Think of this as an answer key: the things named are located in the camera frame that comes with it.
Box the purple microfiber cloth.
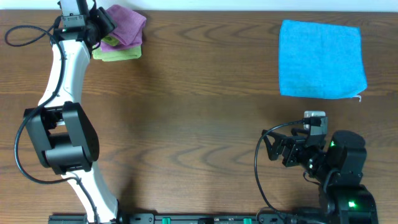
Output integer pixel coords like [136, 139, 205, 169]
[106, 4, 147, 47]

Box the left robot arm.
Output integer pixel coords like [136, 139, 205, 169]
[21, 1, 119, 223]

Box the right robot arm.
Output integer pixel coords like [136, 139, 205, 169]
[262, 126, 378, 223]

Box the top folded green cloth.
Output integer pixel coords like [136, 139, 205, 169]
[101, 35, 119, 47]

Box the folded green cloth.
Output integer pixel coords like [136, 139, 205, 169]
[101, 35, 119, 47]
[93, 46, 142, 62]

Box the bottom folded green cloth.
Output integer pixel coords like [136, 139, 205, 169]
[93, 46, 142, 62]

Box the blue microfiber cloth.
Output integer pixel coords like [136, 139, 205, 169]
[279, 20, 368, 100]

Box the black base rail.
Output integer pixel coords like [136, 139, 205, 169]
[48, 212, 327, 224]

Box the left black cable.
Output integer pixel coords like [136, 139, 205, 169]
[4, 24, 100, 224]

